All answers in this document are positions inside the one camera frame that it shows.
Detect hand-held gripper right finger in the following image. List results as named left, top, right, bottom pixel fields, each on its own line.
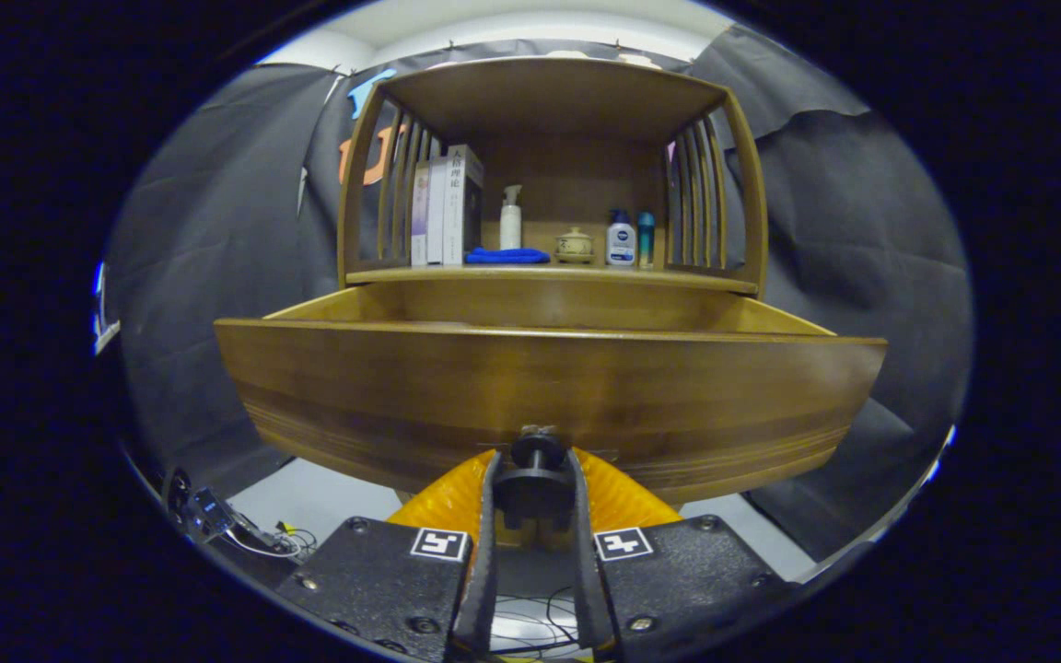
left=567, top=448, right=794, bottom=663

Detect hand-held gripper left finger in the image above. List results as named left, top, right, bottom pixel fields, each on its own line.
left=274, top=448, right=504, bottom=663

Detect black drawer knob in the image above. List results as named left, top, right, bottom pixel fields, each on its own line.
left=492, top=425, right=577, bottom=530

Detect wooden drawer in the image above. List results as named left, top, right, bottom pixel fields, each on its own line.
left=214, top=281, right=889, bottom=506

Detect wooden countertop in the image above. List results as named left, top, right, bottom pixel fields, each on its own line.
left=346, top=262, right=760, bottom=296

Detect wooden cabinet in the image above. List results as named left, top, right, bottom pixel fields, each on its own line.
left=337, top=55, right=768, bottom=297

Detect black electronic device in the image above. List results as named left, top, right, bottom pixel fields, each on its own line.
left=167, top=468, right=260, bottom=549

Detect blue folded cloth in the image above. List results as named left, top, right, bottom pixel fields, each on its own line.
left=464, top=247, right=552, bottom=265

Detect beige lidded teacup with saucer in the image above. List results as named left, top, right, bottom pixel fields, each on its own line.
left=554, top=227, right=596, bottom=265

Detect white lotion bottle blue cap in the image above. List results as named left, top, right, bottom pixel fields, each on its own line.
left=605, top=210, right=637, bottom=268

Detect white pump bottle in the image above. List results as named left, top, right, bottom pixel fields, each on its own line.
left=499, top=184, right=524, bottom=251

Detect purple spine book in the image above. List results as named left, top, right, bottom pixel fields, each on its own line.
left=410, top=161, right=432, bottom=268

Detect white spine dark cover book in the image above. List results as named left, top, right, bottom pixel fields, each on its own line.
left=443, top=144, right=485, bottom=267

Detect thin floor cables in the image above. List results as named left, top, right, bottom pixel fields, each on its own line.
left=492, top=589, right=591, bottom=657
left=227, top=520, right=318, bottom=561

